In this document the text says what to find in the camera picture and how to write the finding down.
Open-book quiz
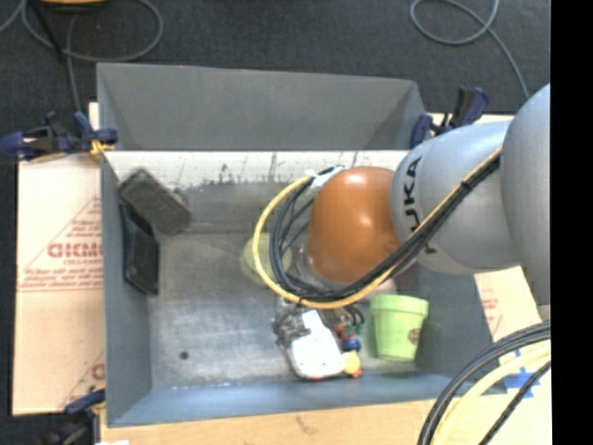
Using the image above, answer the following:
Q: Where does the white toy with coloured parts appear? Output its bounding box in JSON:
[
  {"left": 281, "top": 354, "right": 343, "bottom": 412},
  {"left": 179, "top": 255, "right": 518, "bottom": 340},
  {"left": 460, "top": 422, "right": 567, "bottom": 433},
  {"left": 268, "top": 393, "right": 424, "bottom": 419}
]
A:
[{"left": 285, "top": 309, "right": 363, "bottom": 382}]

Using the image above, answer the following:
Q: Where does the green plastic cup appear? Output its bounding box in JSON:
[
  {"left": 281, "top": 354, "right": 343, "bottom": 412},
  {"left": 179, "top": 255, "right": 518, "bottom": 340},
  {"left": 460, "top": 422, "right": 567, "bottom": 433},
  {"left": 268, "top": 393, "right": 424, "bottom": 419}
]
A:
[{"left": 368, "top": 293, "right": 430, "bottom": 363}]

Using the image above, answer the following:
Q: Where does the yellow-green ball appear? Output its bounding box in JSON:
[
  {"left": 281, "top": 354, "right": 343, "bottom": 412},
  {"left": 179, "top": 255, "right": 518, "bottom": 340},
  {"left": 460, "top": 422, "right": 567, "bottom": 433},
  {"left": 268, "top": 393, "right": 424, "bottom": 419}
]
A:
[{"left": 240, "top": 233, "right": 296, "bottom": 287}]

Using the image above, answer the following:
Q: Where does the brown cardboard board red print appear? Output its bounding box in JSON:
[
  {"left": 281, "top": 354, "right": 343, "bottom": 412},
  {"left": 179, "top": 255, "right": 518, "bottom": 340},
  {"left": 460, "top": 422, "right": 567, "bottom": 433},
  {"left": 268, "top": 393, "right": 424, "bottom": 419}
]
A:
[{"left": 11, "top": 149, "right": 544, "bottom": 417}]

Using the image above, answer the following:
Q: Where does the grey metal bin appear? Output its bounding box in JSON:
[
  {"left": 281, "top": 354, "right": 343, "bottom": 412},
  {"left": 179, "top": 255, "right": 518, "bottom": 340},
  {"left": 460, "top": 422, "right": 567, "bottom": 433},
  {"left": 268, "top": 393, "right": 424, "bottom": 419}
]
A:
[{"left": 95, "top": 62, "right": 507, "bottom": 428}]

